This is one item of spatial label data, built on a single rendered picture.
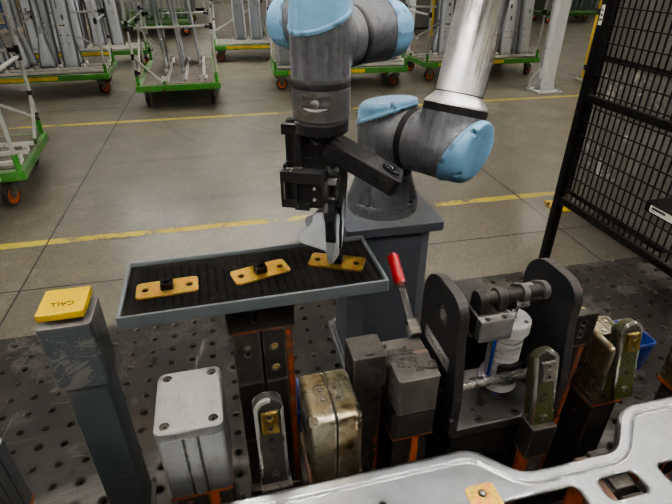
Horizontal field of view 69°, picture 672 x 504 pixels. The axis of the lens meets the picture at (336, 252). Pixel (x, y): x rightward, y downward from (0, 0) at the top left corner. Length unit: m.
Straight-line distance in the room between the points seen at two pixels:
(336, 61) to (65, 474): 0.92
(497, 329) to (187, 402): 0.40
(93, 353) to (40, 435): 0.51
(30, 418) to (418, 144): 1.00
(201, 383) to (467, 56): 0.66
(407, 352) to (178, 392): 0.31
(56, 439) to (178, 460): 0.63
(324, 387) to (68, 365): 0.36
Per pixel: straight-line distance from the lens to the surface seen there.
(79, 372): 0.80
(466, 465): 0.71
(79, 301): 0.75
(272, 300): 0.67
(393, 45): 0.70
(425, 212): 1.05
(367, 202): 1.02
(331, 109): 0.62
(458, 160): 0.87
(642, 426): 0.84
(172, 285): 0.72
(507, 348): 0.78
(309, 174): 0.65
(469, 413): 0.81
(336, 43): 0.61
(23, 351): 1.50
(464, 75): 0.90
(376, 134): 0.96
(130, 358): 1.36
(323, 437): 0.64
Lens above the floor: 1.56
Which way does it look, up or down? 31 degrees down
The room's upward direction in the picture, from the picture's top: straight up
